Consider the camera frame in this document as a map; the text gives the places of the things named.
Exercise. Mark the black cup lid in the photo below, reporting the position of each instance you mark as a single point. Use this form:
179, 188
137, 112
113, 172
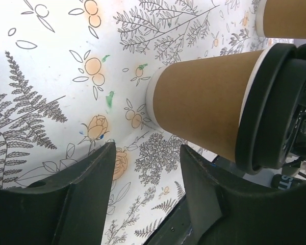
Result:
257, 92

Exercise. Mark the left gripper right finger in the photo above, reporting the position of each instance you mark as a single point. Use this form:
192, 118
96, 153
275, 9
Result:
232, 204

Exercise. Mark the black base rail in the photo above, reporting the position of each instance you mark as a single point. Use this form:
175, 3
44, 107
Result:
178, 227

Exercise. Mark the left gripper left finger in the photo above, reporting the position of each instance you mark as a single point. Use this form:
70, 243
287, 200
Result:
66, 208

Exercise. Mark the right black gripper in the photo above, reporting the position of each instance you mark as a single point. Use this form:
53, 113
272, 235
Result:
291, 80

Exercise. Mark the floral table mat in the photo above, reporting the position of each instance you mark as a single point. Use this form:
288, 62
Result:
73, 76

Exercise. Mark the stacked brown paper cups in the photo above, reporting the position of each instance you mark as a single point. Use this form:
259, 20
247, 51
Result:
281, 19

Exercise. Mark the brown paper coffee cup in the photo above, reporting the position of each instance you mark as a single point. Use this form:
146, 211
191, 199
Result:
202, 100

